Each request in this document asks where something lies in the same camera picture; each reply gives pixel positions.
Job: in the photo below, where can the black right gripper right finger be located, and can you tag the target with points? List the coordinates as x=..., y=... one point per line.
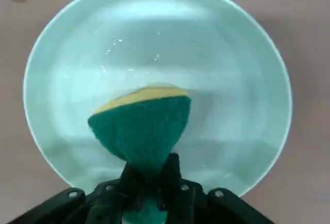
x=232, y=208

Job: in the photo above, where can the green and yellow sponge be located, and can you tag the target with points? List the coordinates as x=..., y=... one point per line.
x=144, y=126

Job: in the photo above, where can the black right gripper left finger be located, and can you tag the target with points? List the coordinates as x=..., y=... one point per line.
x=64, y=208

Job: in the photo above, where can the pale green plate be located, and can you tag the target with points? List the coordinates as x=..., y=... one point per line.
x=154, y=41

